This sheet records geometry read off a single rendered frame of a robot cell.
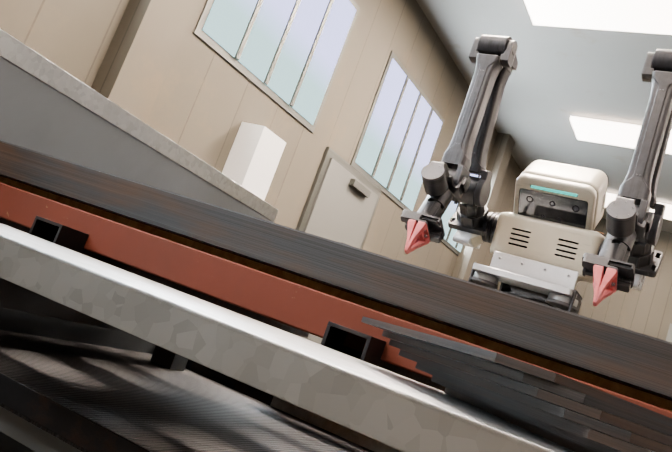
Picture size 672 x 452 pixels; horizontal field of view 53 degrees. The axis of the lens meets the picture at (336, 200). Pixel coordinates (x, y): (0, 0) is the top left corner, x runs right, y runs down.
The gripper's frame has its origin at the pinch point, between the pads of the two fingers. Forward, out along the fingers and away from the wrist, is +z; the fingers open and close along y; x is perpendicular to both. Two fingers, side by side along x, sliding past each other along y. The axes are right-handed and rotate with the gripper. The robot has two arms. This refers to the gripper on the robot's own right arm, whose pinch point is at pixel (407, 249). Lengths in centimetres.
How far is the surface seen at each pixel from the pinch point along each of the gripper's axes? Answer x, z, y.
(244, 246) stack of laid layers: -62, 51, 16
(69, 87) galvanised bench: -59, 27, -49
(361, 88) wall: 222, -317, -251
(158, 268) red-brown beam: -61, 57, 5
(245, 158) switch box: 159, -153, -236
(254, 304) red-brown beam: -59, 56, 20
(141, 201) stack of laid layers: -65, 51, -2
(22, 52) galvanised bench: -70, 31, -47
